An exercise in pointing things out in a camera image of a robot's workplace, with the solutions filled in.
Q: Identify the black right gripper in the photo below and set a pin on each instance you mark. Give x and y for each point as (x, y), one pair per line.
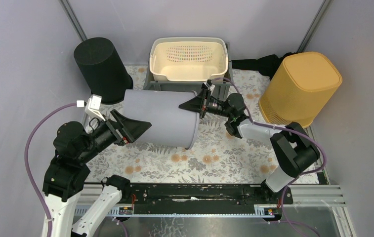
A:
(195, 104)

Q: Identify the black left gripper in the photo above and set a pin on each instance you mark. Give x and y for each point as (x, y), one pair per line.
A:
(120, 130)

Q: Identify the grey round plastic bin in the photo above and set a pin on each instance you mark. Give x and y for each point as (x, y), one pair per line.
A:
(171, 126)

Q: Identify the grey plastic crate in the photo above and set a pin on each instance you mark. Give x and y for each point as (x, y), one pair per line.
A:
(222, 85)

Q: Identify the black ribbed waste bin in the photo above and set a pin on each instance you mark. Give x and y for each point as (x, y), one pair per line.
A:
(103, 69)

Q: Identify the yellow slatted waste basket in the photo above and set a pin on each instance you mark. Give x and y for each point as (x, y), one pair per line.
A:
(300, 88)

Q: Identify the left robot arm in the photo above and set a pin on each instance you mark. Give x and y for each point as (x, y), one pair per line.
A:
(66, 175)

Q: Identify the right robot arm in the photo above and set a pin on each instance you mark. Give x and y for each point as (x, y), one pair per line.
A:
(294, 150)

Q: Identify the cream perforated plastic basket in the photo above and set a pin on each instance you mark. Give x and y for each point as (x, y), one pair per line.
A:
(180, 59)

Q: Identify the floral patterned table mat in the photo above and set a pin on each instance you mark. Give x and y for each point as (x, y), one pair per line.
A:
(216, 157)

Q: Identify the black crumpled cloth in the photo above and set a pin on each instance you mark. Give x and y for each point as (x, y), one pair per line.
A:
(266, 66)

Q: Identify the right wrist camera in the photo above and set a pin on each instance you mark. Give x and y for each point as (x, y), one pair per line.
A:
(208, 86)

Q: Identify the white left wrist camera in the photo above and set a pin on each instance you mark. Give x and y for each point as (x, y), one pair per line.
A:
(92, 106)

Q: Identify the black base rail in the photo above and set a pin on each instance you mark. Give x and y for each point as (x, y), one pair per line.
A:
(199, 200)

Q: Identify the left aluminium frame post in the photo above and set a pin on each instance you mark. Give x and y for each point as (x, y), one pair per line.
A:
(66, 5)

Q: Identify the aluminium frame post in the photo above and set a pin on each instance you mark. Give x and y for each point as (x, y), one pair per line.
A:
(66, 5)
(314, 25)

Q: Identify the right aluminium frame post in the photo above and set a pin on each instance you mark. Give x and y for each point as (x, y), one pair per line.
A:
(314, 25)

